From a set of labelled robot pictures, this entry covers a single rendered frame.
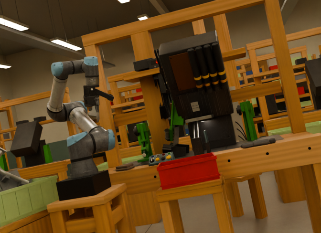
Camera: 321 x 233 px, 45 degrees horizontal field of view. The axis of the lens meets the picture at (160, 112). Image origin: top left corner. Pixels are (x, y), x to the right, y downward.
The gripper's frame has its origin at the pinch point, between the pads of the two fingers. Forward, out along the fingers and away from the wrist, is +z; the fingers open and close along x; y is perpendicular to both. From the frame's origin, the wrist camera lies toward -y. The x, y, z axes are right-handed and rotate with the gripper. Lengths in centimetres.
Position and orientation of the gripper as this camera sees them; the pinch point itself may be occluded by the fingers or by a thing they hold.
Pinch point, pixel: (98, 120)
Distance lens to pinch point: 220.7
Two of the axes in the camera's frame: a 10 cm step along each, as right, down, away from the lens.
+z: 0.4, 9.8, 1.9
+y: -9.9, 0.6, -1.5
